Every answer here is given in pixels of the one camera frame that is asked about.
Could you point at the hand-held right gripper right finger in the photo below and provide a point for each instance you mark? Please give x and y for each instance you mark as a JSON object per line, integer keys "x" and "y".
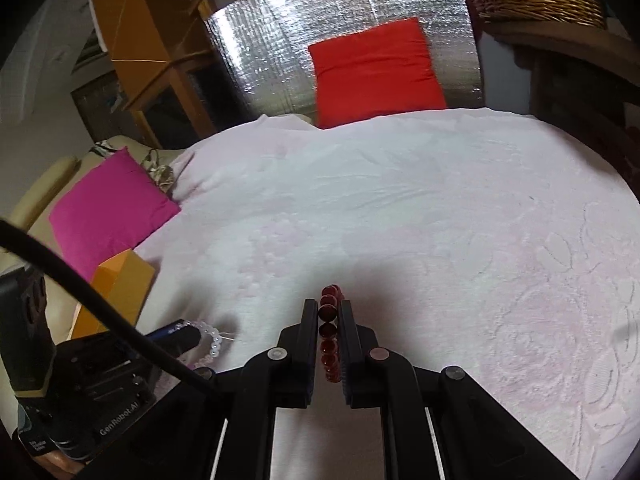
{"x": 346, "y": 360}

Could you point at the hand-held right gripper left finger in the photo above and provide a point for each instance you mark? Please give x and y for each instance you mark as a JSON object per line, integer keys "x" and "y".
{"x": 310, "y": 355}

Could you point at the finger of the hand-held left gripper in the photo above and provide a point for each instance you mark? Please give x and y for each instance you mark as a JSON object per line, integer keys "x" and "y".
{"x": 175, "y": 335}

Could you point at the orange cardboard box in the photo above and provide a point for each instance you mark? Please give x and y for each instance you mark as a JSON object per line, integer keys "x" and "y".
{"x": 117, "y": 285}

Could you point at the magenta cushion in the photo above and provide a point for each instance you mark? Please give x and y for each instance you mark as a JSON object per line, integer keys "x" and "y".
{"x": 110, "y": 210}

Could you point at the patterned cloth pouch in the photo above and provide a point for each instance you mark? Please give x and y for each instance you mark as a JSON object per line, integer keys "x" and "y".
{"x": 162, "y": 177}

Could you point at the cream sofa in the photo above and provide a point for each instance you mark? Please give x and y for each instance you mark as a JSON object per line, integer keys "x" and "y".
{"x": 35, "y": 185}

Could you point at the silver foil sheet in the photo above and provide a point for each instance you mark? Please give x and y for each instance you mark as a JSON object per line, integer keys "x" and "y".
{"x": 260, "y": 60}

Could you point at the red cushion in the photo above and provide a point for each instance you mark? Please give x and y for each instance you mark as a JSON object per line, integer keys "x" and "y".
{"x": 375, "y": 70}

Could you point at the yellow wooden furniture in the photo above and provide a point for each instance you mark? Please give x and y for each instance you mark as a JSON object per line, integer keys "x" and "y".
{"x": 140, "y": 25}

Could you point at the dark wooden table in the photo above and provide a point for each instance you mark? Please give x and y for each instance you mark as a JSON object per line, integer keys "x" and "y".
{"x": 575, "y": 75}

